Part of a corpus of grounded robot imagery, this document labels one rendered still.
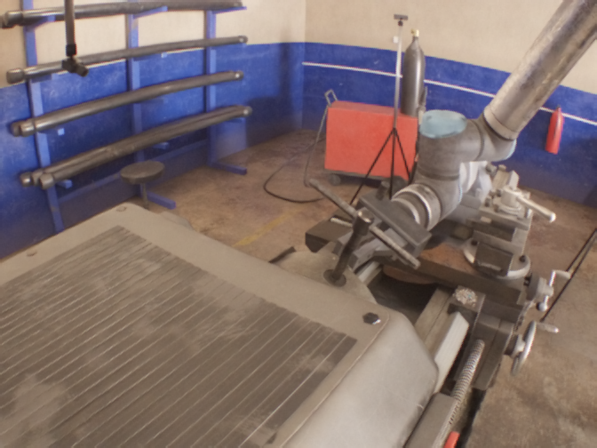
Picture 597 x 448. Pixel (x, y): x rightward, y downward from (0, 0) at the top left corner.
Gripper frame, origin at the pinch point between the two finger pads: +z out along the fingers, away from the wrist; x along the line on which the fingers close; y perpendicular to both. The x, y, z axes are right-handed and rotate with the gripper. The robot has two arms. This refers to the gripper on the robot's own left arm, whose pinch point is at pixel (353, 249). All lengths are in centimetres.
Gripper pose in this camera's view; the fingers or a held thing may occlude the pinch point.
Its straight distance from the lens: 63.0
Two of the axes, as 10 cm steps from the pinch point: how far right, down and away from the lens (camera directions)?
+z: -6.8, 3.2, -6.6
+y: 2.7, -7.3, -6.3
